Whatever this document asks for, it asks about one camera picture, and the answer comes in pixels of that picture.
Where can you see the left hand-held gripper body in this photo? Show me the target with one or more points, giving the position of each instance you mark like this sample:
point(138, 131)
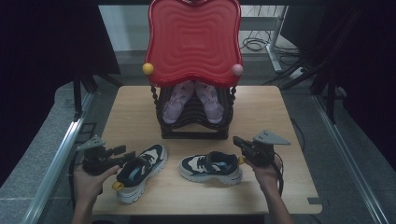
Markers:
point(95, 161)

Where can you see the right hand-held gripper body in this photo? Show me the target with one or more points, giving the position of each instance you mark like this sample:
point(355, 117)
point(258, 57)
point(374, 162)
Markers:
point(261, 152)

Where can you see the navy and white sneaker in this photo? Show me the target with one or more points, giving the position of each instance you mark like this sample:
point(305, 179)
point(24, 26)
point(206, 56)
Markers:
point(205, 168)
point(146, 163)

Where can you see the purple sandal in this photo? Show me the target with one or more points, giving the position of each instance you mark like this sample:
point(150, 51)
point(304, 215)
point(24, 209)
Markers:
point(176, 104)
point(211, 104)

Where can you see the red and black shoe rack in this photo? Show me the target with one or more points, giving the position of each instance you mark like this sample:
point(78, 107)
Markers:
point(193, 40)

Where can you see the person's left hand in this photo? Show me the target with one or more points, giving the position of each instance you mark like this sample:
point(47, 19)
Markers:
point(88, 185)

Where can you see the person's right hand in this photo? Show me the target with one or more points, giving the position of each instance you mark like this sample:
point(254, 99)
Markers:
point(266, 179)

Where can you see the black stand leg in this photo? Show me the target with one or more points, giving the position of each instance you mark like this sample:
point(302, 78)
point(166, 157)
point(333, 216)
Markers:
point(77, 93)
point(331, 96)

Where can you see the white power strip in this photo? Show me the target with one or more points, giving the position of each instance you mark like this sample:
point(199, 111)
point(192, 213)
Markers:
point(296, 72)

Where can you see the white metal stand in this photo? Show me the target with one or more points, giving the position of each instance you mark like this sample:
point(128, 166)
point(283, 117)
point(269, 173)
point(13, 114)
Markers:
point(275, 40)

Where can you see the black curtain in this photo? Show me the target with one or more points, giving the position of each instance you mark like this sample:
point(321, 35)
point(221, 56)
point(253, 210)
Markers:
point(364, 62)
point(46, 62)

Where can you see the aluminium rail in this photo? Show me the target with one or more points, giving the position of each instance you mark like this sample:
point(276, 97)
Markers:
point(56, 168)
point(345, 149)

